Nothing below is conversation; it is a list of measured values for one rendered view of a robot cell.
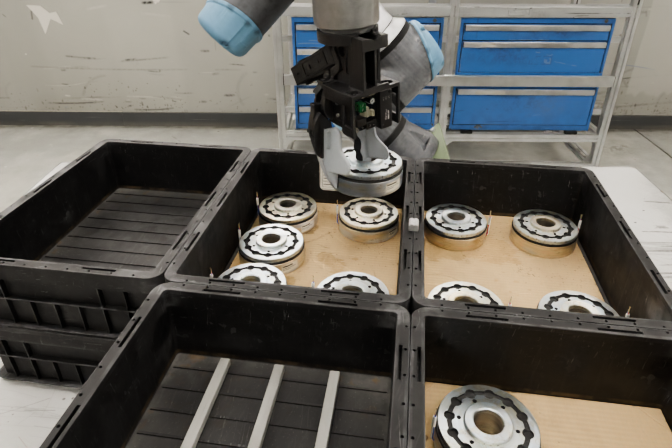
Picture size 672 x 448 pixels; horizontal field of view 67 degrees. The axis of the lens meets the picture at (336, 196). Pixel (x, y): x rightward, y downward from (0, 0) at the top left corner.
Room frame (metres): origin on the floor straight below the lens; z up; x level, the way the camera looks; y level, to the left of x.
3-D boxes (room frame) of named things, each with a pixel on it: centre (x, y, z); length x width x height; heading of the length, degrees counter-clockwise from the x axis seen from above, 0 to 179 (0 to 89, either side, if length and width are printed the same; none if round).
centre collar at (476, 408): (0.34, -0.15, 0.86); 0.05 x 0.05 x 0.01
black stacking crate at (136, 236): (0.70, 0.33, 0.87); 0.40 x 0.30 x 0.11; 172
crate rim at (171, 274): (0.66, 0.03, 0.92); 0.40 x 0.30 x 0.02; 172
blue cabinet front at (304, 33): (2.51, -0.15, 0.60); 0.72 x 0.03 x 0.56; 89
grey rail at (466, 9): (2.53, -0.55, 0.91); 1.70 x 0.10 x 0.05; 89
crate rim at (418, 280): (0.62, -0.26, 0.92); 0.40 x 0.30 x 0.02; 172
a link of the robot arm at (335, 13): (0.61, -0.01, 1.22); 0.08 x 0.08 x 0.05
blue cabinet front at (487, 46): (2.49, -0.95, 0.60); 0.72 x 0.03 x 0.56; 89
